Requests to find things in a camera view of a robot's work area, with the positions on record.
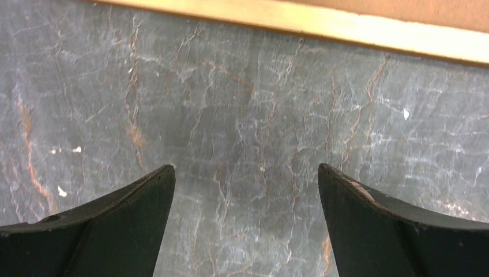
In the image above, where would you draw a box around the brown wooden picture frame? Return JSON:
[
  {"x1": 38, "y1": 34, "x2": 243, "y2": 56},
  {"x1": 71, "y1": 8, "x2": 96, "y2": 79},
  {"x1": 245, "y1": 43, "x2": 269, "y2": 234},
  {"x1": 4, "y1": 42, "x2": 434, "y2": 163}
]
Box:
[{"x1": 110, "y1": 1, "x2": 488, "y2": 65}]

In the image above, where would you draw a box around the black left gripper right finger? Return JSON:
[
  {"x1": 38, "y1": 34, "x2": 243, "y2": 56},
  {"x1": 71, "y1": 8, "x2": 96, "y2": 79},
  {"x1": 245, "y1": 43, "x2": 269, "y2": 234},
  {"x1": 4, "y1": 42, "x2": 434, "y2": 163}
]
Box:
[{"x1": 318, "y1": 163, "x2": 488, "y2": 276}]

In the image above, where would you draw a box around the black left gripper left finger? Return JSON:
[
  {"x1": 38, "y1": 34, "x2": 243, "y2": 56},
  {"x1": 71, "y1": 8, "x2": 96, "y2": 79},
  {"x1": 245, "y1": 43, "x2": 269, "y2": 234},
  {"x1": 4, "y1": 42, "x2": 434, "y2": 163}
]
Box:
[{"x1": 1, "y1": 165, "x2": 176, "y2": 276}]

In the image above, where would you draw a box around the brown fibreboard backing board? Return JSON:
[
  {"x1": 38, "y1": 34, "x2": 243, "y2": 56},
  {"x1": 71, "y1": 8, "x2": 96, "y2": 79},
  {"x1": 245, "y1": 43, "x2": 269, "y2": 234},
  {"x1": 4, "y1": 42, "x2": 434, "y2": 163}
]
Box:
[{"x1": 297, "y1": 0, "x2": 488, "y2": 33}]

